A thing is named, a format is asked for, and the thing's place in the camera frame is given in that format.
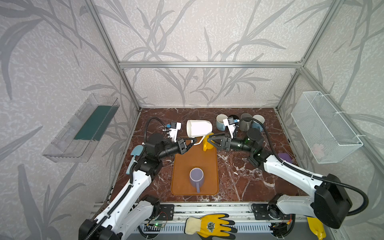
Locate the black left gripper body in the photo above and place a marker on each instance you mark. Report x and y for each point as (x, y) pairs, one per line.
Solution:
(181, 145)

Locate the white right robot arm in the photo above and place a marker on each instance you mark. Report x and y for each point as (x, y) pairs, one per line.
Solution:
(327, 200)

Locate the yellow plastic scoop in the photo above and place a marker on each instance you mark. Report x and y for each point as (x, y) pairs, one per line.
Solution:
(317, 228)

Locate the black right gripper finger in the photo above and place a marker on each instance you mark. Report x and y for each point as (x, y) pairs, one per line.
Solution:
(217, 138)
(218, 144)

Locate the yellow black work glove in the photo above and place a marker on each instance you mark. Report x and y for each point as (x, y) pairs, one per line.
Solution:
(209, 226)

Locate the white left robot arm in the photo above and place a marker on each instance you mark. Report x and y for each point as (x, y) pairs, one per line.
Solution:
(142, 173)

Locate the white wire wall basket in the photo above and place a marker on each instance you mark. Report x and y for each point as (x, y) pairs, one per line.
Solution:
(321, 123)

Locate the orange plastic tray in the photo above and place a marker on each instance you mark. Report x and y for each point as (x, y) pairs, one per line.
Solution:
(196, 157)

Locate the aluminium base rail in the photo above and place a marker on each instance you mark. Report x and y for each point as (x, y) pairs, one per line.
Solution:
(170, 218)

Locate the light blue spatula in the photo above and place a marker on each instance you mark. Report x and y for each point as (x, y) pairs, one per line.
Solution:
(136, 152)

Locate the black mug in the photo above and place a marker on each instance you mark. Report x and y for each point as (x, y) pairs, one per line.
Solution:
(234, 117)

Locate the light blue mug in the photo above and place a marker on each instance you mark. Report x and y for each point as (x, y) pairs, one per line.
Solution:
(220, 122)

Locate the yellow mug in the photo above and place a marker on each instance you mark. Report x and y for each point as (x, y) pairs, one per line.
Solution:
(206, 144)

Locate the grey mug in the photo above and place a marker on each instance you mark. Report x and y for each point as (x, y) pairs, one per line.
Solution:
(246, 122)

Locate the clear plastic wall bin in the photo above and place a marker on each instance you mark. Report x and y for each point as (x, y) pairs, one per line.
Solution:
(79, 138)

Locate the purple spatula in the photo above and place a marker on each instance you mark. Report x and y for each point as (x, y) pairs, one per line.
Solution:
(286, 157)

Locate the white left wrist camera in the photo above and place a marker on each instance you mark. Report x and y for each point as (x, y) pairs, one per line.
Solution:
(172, 130)

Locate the pink object in basket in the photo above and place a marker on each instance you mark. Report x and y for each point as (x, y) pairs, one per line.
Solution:
(318, 151)

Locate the teal dotted mug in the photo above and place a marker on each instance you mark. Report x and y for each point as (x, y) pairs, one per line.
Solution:
(257, 124)

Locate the purple mug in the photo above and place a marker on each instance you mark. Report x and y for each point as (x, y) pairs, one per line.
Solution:
(197, 178)

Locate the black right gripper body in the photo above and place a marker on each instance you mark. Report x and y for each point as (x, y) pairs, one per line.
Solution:
(225, 142)

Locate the white mug with lettering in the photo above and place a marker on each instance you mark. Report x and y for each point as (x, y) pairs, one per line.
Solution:
(199, 128)

